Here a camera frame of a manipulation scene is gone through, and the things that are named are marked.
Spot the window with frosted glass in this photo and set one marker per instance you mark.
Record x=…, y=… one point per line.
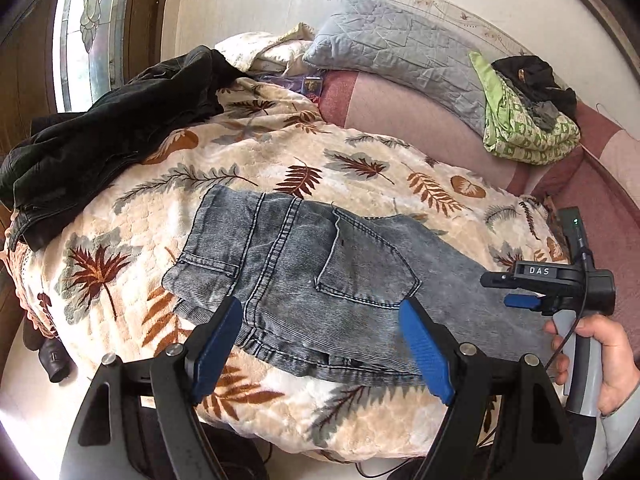
x=87, y=51

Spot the grey denim pants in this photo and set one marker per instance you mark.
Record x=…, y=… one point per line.
x=320, y=287

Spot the green patterned folded blanket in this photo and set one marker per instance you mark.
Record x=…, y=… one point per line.
x=511, y=131

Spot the leaf pattern fleece blanket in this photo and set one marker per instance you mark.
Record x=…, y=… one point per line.
x=99, y=284

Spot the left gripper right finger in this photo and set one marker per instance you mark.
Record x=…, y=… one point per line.
x=434, y=349

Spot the black jacket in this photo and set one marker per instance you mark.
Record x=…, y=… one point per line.
x=48, y=179

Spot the purple packet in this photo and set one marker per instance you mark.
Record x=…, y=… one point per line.
x=309, y=86

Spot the black clothes on blanket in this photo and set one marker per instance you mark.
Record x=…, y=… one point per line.
x=533, y=81

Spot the black shoe on floor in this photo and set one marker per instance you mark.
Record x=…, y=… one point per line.
x=52, y=354

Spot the grey quilted pillow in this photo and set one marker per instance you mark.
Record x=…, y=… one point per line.
x=376, y=37

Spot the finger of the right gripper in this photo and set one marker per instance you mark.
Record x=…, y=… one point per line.
x=527, y=302
x=544, y=278

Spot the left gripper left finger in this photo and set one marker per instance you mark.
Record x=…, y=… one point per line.
x=208, y=348

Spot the pink sofa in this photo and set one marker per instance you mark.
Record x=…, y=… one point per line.
x=600, y=177

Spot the grey sleeve forearm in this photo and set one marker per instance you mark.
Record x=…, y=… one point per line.
x=615, y=450

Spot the person's right hand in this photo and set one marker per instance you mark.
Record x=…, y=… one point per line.
x=620, y=376

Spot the cream cloth bundle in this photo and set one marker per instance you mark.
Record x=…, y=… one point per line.
x=256, y=53

